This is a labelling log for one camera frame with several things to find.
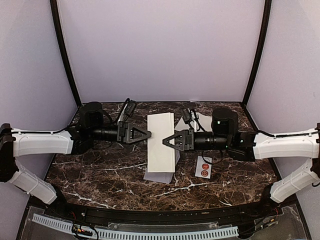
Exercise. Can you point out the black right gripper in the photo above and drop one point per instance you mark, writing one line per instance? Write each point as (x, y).
(187, 140)

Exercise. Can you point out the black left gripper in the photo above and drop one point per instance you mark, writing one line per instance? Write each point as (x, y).
(124, 136)

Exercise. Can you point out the beige lined letter paper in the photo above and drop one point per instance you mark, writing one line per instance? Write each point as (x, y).
(160, 125)

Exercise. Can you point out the grey envelope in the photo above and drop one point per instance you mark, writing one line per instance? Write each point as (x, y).
(160, 176)

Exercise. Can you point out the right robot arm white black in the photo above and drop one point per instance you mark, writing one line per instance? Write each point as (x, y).
(251, 146)

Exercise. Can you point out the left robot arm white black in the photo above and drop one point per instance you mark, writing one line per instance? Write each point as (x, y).
(94, 124)

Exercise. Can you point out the red round seal sticker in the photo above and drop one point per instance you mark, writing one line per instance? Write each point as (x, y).
(205, 166)

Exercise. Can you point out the wax seal sticker sheet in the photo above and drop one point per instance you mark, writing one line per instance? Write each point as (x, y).
(201, 160)

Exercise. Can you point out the brown round seal sticker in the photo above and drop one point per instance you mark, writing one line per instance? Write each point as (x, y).
(204, 173)

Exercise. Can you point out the white folded paper sheet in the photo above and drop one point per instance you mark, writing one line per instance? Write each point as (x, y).
(204, 120)

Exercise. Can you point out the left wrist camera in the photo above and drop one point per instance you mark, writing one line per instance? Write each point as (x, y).
(127, 110)

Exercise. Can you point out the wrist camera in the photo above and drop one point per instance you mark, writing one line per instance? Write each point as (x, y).
(192, 119)
(127, 110)

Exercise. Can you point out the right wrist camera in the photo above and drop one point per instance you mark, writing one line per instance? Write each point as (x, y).
(192, 119)

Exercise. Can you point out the black front rail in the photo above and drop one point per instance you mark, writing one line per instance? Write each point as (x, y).
(240, 214)

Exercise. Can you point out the black right frame post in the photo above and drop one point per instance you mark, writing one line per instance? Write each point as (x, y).
(258, 53)

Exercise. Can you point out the black frame post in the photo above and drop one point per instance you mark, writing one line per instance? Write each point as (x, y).
(63, 51)
(258, 53)

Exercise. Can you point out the white slotted cable duct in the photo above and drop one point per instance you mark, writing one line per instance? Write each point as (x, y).
(119, 231)

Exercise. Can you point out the black left frame post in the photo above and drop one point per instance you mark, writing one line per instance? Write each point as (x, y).
(63, 51)

